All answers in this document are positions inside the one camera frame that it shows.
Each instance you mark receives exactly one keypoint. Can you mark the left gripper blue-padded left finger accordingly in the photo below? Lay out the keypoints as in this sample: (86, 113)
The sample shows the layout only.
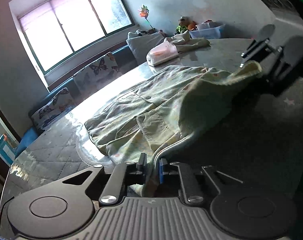
(124, 175)

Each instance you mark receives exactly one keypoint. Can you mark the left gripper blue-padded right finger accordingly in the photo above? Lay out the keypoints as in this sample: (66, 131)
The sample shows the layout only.
(181, 176)

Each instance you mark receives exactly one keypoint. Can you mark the green patterned children's shirt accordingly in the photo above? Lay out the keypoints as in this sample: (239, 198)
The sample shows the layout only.
(166, 112)

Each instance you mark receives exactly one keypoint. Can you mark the translucent plastic storage box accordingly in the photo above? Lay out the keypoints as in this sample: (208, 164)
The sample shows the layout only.
(208, 30)

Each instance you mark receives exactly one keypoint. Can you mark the butterfly print cushion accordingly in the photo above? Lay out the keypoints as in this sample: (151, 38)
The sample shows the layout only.
(97, 75)
(52, 111)

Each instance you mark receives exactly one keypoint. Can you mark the plush toy bear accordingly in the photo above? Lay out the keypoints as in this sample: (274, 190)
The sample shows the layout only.
(184, 25)

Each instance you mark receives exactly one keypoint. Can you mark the beige crumpled garment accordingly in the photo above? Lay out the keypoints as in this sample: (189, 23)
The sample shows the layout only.
(183, 42)

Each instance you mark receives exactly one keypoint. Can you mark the blue sofa bench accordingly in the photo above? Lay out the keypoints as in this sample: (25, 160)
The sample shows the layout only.
(125, 60)

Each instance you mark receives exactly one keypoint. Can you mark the pink white storage bag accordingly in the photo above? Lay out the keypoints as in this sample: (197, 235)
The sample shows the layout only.
(161, 53)

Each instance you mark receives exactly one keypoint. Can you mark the teal small cabinet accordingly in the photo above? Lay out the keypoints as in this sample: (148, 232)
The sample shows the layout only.
(8, 148)

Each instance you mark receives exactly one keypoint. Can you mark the grey pillow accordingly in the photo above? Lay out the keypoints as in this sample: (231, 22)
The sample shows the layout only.
(141, 45)

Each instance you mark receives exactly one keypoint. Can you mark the colourful pinwheel toy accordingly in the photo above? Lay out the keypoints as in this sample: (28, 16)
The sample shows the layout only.
(144, 13)

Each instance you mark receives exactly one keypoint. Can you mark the window with frame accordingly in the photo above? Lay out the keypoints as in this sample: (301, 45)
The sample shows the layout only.
(56, 30)

